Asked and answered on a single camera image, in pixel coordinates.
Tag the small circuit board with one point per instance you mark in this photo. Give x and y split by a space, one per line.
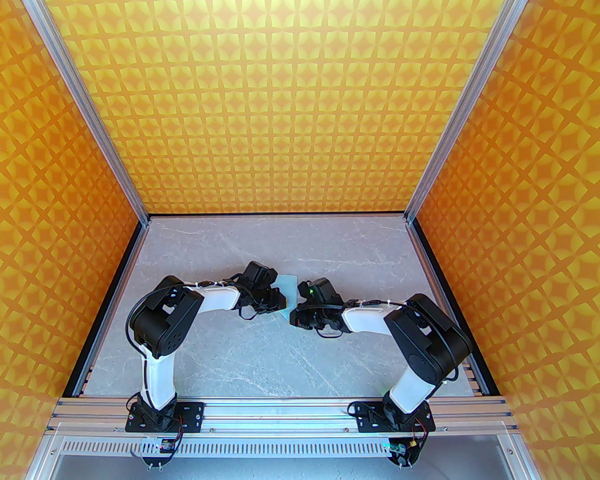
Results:
400 449
162 447

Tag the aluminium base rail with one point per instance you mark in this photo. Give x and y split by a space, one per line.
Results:
280 413

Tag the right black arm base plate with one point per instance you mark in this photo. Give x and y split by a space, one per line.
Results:
366 414

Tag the aluminium corner post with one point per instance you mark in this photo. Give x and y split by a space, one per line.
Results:
80 93
465 98

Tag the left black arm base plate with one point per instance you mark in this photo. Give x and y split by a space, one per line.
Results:
192 413

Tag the thin black table edge strip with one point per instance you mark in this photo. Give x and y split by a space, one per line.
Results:
280 214

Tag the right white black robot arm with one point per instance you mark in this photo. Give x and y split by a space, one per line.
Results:
430 338

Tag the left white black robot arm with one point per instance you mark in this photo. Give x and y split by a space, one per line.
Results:
165 323

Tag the light blue paper sheet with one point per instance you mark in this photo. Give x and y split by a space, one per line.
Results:
290 285

